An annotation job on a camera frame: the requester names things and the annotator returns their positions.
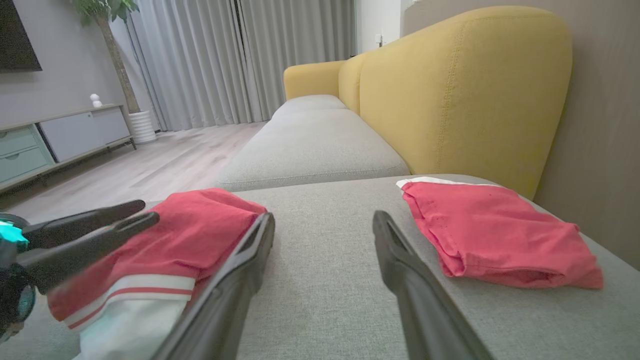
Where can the grey sofa seat cushion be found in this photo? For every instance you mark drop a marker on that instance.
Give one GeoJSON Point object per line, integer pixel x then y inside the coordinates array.
{"type": "Point", "coordinates": [310, 150]}
{"type": "Point", "coordinates": [310, 102]}
{"type": "Point", "coordinates": [325, 280]}

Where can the white wall socket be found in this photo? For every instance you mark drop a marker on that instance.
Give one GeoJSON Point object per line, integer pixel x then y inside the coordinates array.
{"type": "Point", "coordinates": [379, 40]}

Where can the white ribbed plant pot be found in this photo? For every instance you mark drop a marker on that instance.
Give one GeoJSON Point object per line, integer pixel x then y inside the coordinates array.
{"type": "Point", "coordinates": [142, 127]}

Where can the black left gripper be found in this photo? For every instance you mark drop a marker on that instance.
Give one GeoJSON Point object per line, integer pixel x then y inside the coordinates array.
{"type": "Point", "coordinates": [12, 300]}

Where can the small white figurine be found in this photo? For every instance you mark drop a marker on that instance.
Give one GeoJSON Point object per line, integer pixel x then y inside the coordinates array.
{"type": "Point", "coordinates": [95, 101]}

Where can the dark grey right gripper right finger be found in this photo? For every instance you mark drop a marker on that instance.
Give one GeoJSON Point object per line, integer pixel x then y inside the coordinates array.
{"type": "Point", "coordinates": [430, 310]}

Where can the folded plain red garment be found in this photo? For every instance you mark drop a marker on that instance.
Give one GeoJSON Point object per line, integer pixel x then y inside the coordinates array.
{"type": "Point", "coordinates": [500, 230]}

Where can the red garment with white trim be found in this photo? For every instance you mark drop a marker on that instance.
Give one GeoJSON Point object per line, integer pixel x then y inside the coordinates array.
{"type": "Point", "coordinates": [190, 230]}

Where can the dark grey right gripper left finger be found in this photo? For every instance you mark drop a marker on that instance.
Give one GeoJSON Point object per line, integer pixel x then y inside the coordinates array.
{"type": "Point", "coordinates": [225, 295]}

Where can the yellow sofa backrest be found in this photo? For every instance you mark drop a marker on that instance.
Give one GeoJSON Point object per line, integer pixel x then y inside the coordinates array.
{"type": "Point", "coordinates": [465, 100]}

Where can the light grey curtain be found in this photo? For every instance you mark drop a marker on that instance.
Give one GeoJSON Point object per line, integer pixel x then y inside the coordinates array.
{"type": "Point", "coordinates": [300, 40]}
{"type": "Point", "coordinates": [190, 60]}

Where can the black wall television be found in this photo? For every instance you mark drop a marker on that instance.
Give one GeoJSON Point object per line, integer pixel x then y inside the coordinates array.
{"type": "Point", "coordinates": [15, 35]}

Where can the tall green indoor plant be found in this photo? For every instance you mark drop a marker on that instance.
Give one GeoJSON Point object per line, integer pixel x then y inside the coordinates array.
{"type": "Point", "coordinates": [117, 65]}

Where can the low grey TV cabinet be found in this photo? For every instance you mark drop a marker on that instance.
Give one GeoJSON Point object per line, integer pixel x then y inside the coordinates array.
{"type": "Point", "coordinates": [75, 135]}

